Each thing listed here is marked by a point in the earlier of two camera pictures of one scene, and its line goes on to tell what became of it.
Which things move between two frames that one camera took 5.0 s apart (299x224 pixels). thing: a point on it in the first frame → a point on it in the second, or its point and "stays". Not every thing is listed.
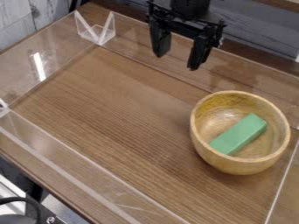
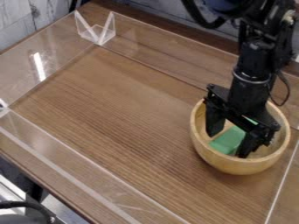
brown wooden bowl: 215,113 stays
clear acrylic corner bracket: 96,33 stays
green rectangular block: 230,139 stays
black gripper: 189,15 → 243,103
